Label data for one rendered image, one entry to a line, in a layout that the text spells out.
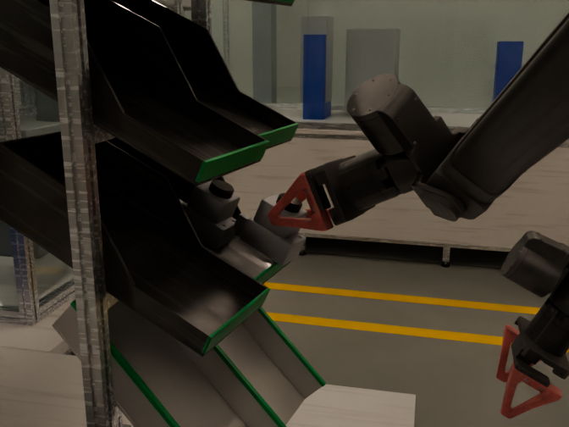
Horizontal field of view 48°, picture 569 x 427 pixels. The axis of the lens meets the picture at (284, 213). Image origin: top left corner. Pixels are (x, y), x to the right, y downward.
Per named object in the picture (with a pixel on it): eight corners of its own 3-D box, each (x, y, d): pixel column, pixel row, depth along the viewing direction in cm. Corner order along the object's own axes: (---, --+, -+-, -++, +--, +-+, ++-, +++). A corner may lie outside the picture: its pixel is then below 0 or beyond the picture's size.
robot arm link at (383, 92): (463, 226, 61) (516, 158, 62) (407, 146, 54) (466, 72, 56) (381, 196, 71) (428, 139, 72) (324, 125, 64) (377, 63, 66)
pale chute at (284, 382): (304, 399, 90) (326, 383, 88) (265, 452, 78) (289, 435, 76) (175, 246, 92) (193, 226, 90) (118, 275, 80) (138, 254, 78)
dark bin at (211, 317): (262, 306, 71) (289, 251, 68) (202, 357, 59) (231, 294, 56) (68, 181, 77) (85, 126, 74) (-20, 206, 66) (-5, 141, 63)
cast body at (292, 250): (297, 257, 79) (321, 209, 77) (282, 267, 75) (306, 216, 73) (243, 223, 82) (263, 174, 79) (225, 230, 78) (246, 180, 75)
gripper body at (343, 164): (307, 171, 68) (369, 144, 65) (342, 160, 77) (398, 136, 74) (330, 228, 68) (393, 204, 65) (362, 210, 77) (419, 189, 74)
